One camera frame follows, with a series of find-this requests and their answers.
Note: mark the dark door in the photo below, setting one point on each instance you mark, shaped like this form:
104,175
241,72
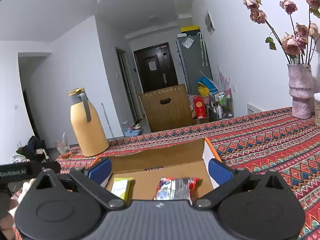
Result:
156,67

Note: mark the yellow thermos jug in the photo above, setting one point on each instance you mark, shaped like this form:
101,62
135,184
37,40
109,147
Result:
87,130

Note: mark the red black snack packet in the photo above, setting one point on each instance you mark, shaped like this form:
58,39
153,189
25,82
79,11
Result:
175,187

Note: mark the green snack packet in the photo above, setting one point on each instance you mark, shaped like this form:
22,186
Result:
121,188

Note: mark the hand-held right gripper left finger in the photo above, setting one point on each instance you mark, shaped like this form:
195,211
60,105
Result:
100,171

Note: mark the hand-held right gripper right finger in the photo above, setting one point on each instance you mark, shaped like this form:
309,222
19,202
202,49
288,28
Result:
218,170

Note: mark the large brown cardboard box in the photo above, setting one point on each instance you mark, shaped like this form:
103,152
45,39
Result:
166,115

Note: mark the yellow box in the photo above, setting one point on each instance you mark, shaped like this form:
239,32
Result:
190,31

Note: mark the grey refrigerator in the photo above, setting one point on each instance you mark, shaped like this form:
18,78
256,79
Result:
192,62

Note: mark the person's left hand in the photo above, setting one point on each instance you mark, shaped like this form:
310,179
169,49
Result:
6,223

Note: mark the blue floor tray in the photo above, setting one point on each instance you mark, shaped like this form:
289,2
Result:
133,131

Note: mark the dried pink roses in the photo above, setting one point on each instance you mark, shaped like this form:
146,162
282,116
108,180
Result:
291,45

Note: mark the glass cup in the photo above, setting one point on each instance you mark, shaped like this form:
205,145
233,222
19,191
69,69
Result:
63,146

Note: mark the white wall unit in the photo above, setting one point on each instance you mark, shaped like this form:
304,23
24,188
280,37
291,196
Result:
254,109

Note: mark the pink vase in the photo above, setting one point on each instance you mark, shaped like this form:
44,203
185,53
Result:
301,92

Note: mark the hanging umbrella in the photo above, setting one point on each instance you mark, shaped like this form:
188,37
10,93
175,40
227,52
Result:
203,50

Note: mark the orange red cardboard box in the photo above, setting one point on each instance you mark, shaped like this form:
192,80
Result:
160,157

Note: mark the pink feathery decoration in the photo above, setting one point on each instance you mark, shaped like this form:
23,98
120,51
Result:
223,77

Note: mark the mop stick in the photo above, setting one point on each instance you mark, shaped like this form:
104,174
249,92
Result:
108,122

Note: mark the blue bag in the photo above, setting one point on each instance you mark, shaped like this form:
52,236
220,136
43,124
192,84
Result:
206,82

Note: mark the wall electrical panel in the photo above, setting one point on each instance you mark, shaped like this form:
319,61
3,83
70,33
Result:
209,23

